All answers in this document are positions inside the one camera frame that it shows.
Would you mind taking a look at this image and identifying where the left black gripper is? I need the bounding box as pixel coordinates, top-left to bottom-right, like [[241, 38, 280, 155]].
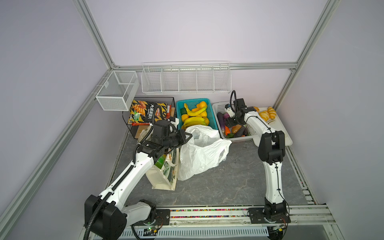
[[162, 129, 193, 149]]

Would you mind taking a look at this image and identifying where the white plastic grocery bag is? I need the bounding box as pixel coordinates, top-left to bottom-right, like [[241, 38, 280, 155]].
[[178, 125, 232, 181]]

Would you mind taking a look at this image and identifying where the green chips bag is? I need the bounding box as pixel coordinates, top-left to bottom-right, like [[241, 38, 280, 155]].
[[155, 155, 167, 169]]

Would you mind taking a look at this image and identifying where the cream canvas tote bag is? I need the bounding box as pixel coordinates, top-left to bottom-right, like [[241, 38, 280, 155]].
[[134, 125, 179, 191]]

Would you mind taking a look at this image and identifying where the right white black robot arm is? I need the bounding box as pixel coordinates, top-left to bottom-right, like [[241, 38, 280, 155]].
[[229, 90, 291, 226]]

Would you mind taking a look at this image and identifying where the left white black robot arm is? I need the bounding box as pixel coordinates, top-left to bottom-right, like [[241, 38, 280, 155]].
[[83, 117, 192, 240]]

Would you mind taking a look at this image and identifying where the dark purple eggplant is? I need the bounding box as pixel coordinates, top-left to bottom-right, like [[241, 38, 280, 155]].
[[217, 112, 226, 134]]

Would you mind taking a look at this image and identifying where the yellow banana bunch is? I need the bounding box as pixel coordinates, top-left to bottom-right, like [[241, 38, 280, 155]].
[[183, 117, 210, 128]]

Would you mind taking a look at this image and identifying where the white plastic vegetable basket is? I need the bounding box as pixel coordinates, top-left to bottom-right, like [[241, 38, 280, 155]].
[[212, 102, 257, 142]]

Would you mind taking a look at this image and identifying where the single yellow banana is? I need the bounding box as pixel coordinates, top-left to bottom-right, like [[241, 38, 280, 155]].
[[184, 102, 208, 117]]

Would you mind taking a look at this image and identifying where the teal plastic fruit basket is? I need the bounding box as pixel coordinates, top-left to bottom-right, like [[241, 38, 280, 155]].
[[176, 98, 219, 130]]

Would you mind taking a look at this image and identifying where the croissant middle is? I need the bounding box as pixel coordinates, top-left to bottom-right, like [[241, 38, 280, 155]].
[[259, 111, 270, 122]]

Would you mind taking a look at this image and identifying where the croissant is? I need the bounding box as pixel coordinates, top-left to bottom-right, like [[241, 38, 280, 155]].
[[267, 107, 277, 120], [259, 111, 270, 122]]

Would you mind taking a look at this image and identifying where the croissant right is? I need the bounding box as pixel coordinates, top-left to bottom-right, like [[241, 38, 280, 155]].
[[267, 107, 277, 120]]

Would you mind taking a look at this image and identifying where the white tray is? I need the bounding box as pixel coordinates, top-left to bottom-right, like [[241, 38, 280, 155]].
[[253, 115, 293, 147]]

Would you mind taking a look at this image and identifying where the black yellow chips bag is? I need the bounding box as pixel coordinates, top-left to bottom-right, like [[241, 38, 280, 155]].
[[129, 100, 169, 124]]

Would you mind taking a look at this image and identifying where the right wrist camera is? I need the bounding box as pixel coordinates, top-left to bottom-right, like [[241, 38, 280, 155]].
[[225, 104, 235, 118]]

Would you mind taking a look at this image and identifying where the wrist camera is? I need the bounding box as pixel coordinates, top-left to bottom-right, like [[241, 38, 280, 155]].
[[225, 104, 235, 118], [169, 117, 180, 128]]

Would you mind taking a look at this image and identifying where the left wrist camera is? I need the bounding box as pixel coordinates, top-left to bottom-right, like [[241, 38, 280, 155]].
[[169, 117, 180, 128]]

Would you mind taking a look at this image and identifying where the black wire wooden shelf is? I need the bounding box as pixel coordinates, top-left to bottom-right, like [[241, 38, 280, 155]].
[[122, 96, 176, 139]]

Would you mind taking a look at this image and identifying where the white wire wall rack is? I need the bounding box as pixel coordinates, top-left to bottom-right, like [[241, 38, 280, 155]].
[[141, 61, 232, 94]]

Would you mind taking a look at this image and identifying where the white mesh wall basket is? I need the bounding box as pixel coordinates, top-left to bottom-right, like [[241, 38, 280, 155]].
[[96, 71, 139, 112]]

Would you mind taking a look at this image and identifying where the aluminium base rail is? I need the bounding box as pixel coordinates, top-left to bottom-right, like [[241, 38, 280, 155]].
[[118, 205, 344, 240]]

